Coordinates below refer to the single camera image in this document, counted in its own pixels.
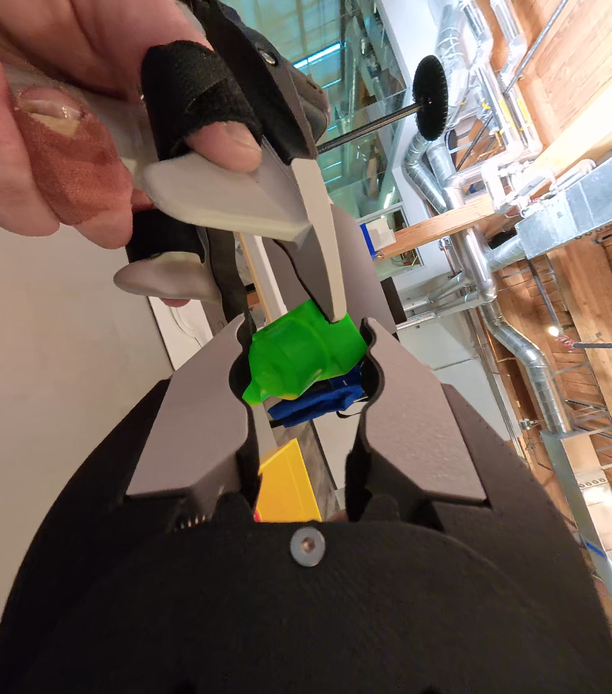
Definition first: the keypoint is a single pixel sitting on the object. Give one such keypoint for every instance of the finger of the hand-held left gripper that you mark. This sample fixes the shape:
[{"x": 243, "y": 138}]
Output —
[
  {"x": 322, "y": 233},
  {"x": 227, "y": 271}
]

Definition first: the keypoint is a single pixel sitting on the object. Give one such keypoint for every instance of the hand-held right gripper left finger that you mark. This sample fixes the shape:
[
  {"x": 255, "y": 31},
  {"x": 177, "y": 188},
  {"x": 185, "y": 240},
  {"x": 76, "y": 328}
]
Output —
[{"x": 192, "y": 434}]

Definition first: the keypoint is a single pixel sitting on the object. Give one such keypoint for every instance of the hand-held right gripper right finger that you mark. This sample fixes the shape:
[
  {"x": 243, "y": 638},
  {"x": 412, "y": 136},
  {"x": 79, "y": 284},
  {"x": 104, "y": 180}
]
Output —
[{"x": 420, "y": 434}]

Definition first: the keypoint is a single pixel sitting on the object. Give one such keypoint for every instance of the yellow plastic bin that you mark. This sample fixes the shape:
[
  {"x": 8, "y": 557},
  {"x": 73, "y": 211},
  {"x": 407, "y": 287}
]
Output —
[{"x": 289, "y": 488}]

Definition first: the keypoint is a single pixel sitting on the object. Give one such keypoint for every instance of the green plastic block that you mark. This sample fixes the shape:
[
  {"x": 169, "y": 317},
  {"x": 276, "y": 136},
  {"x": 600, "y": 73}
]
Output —
[{"x": 306, "y": 352}]

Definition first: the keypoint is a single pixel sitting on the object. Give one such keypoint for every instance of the wood-rimmed black board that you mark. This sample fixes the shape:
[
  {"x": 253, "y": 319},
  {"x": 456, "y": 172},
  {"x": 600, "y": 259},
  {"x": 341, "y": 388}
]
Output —
[{"x": 365, "y": 271}]

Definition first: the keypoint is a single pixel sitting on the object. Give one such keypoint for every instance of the blue and white box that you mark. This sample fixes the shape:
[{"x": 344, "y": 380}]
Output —
[{"x": 382, "y": 230}]

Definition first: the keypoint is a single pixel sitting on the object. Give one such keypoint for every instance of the white board stand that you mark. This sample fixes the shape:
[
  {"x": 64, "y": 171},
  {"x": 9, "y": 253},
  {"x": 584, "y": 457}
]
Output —
[{"x": 176, "y": 336}]

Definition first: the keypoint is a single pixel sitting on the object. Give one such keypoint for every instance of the blue jacket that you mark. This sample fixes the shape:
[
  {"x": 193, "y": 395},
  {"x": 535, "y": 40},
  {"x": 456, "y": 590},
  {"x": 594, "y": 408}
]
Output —
[{"x": 311, "y": 406}]

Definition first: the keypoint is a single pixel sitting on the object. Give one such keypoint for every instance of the silver pipe run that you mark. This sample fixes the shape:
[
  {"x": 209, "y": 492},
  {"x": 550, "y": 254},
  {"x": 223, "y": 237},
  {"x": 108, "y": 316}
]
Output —
[{"x": 536, "y": 374}]

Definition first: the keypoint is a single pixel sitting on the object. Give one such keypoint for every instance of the black pole with round disc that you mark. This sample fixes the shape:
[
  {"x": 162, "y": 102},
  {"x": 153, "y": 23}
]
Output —
[{"x": 430, "y": 97}]

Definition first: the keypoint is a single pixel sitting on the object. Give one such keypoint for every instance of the round ceiling lamp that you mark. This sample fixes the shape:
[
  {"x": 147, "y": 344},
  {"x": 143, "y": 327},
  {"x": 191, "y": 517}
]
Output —
[{"x": 554, "y": 329}]

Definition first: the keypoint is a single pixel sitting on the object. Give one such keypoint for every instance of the rectangular metal duct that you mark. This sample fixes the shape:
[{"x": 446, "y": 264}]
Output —
[{"x": 598, "y": 200}]

